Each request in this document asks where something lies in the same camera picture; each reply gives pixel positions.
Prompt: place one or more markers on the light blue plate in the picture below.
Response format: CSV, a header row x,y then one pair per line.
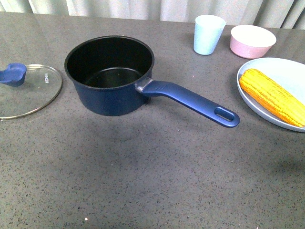
x,y
287,73

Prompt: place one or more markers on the yellow corn cob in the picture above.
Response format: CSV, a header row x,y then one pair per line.
x,y
273,97

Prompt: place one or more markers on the white curtain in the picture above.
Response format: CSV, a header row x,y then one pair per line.
x,y
287,14

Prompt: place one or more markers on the dark blue saucepan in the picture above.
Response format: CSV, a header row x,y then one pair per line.
x,y
113,76

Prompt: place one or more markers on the glass lid blue knob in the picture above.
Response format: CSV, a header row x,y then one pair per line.
x,y
27,89

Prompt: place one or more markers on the light blue cup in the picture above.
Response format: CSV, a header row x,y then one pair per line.
x,y
207,32

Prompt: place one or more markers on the pink bowl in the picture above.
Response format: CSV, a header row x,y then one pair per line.
x,y
251,42

